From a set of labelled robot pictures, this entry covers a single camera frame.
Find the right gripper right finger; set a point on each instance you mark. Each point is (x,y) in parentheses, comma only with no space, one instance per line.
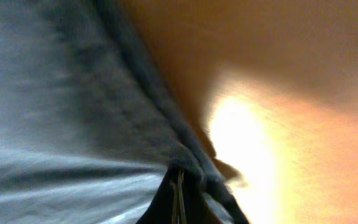
(192,206)

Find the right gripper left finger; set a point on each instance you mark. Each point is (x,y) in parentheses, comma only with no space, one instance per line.
(164,205)

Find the navy blue shorts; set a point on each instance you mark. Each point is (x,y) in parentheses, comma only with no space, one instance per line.
(88,128)

